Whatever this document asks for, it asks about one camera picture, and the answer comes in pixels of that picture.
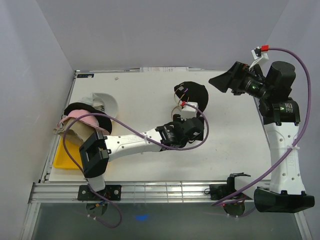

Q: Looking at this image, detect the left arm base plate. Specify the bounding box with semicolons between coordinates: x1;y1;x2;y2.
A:
77;184;122;201

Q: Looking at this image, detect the paper sheet at back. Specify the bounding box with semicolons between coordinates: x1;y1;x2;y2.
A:
139;66;189;73

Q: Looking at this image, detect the white cap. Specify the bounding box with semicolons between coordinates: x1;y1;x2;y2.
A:
79;92;119;118

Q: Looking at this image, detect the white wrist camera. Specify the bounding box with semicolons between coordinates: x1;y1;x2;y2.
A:
250;45;269;69
180;102;198;121

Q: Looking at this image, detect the yellow tray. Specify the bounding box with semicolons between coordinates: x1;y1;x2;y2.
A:
53;139;83;170

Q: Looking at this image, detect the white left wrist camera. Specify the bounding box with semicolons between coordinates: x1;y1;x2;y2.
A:
180;102;198;121

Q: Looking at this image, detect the black cap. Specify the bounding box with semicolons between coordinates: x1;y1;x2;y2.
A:
62;102;113;135
178;81;209;119

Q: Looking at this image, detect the black logo sticker left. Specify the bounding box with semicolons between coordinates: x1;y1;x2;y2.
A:
76;73;94;78

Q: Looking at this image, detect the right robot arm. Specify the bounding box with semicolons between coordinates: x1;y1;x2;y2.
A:
208;61;315;213

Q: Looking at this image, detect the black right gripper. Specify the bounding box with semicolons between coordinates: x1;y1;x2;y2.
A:
207;61;271;100

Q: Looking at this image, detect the gold wire hat stand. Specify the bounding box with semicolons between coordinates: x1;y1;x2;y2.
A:
170;84;190;120

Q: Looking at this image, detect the aluminium table frame rail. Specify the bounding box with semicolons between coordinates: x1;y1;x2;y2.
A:
28;181;301;205

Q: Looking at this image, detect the pink cap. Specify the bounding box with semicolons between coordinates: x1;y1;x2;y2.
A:
57;109;112;134

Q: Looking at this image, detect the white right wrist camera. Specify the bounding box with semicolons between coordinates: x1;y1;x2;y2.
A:
250;45;269;69

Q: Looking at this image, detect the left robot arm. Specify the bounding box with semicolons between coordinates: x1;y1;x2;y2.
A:
79;117;205;200

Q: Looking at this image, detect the beige cap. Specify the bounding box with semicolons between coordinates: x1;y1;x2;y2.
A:
53;117;95;147

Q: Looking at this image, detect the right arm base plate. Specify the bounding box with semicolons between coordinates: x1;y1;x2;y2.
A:
203;184;251;201

